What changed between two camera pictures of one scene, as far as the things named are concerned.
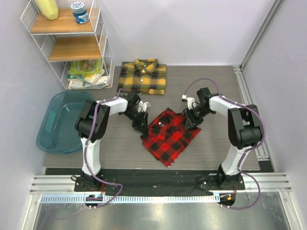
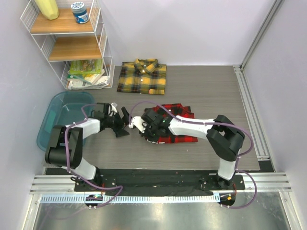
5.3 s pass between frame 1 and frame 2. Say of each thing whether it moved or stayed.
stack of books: stayed
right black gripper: moved
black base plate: stayed
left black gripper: moved
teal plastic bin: stayed
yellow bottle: stayed
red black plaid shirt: moved
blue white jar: stayed
